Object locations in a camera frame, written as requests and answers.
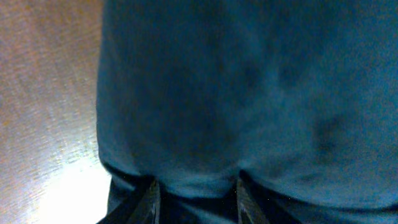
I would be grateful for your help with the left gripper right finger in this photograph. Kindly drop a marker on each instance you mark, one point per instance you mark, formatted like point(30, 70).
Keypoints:
point(252, 212)

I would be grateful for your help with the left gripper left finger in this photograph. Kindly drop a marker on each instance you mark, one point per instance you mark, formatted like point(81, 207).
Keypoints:
point(142, 207)

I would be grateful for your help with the navy blue shorts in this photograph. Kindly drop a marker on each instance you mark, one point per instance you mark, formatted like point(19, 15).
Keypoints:
point(301, 96)

